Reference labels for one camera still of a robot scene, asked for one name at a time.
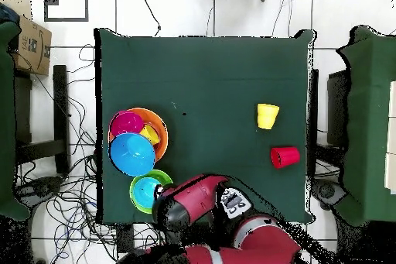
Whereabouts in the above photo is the black square frame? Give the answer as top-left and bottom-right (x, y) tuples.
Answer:
(43, 0), (90, 22)

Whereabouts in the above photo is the black cable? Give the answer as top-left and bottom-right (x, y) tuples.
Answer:
(138, 0), (162, 38)

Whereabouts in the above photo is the white box stack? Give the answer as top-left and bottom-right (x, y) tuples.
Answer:
(384, 80), (396, 195)

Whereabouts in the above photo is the dark green tablecloth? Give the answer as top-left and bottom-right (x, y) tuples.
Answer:
(94, 27), (317, 225)

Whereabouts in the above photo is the tangle of black cables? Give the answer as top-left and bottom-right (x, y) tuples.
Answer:
(13, 43), (165, 264)

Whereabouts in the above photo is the green cloth-covered table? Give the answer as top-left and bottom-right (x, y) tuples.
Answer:
(0, 20), (31, 221)
(335, 25), (396, 227)

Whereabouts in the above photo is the small light blue bowl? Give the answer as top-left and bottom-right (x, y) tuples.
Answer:
(133, 176), (163, 208)

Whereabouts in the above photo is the yellow cup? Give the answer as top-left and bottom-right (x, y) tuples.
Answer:
(256, 103), (281, 118)
(138, 124), (161, 146)

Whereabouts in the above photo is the red cup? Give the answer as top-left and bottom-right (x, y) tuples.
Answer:
(270, 146), (302, 170)

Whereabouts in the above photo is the cardboard box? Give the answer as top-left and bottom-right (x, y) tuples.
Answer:
(9, 0), (53, 77)

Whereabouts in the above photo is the small magenta bowl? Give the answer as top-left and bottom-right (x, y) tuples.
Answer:
(109, 110), (145, 137)

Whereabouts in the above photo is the large blue bowl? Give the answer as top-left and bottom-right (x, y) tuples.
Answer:
(107, 132), (156, 177)

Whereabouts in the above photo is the black metal stand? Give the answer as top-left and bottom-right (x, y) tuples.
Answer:
(14, 64), (71, 176)

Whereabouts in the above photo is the large green bowl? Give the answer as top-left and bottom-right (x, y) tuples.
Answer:
(128, 169), (174, 214)

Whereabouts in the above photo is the large orange-yellow bowl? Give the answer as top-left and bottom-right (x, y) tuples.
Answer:
(108, 107), (170, 163)

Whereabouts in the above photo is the orange-yellow cup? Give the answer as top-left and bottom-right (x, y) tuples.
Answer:
(258, 115), (278, 131)

